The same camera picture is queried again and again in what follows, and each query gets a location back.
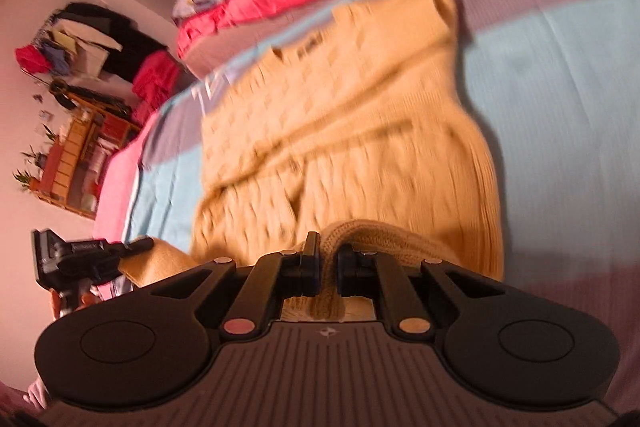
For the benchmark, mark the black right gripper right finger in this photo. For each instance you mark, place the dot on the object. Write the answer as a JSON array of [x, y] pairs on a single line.
[[380, 278]]

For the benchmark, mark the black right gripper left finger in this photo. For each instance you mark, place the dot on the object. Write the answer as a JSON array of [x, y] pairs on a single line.
[[275, 278]]

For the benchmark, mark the tan cable knit cardigan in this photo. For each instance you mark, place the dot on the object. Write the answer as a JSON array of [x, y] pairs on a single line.
[[356, 132]]

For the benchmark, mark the pile of dark clothes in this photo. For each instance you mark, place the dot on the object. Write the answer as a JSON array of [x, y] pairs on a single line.
[[90, 40]]

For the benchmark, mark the wooden bookshelf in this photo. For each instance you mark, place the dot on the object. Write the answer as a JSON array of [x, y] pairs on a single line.
[[71, 173]]

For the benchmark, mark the stack of red bedding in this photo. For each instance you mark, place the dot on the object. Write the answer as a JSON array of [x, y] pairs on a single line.
[[154, 84]]

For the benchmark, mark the blue grey patterned bed sheet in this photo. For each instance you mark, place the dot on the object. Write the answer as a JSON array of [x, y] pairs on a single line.
[[554, 84]]

